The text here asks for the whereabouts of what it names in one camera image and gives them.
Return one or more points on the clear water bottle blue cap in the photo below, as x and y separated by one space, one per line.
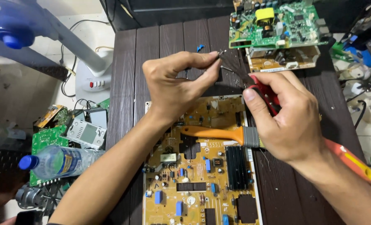
60 161

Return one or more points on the plain green circuit board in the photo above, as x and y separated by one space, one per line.
46 139

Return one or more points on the white control panel with screen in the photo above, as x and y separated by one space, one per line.
85 133

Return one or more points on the tan circuit board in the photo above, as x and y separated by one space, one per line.
266 64

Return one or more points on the person's left hand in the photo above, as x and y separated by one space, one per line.
170 84

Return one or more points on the large yellow circuit board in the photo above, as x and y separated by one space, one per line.
198 187

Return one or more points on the black box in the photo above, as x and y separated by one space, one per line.
173 12

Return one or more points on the white and blue fan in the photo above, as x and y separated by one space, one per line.
88 62

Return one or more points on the small blue component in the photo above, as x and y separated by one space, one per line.
200 47

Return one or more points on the orange circuit board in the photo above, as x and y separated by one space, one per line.
48 115

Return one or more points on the small metal component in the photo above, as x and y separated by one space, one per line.
222 53

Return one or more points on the grey metal box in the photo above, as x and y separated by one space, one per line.
97 117

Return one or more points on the green circuit board yellow transformer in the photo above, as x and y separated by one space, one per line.
285 28

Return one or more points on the person's right hand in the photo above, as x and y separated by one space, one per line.
291 125

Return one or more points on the heap of electronic parts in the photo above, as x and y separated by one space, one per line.
363 56

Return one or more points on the small grey motor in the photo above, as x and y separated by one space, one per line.
29 195

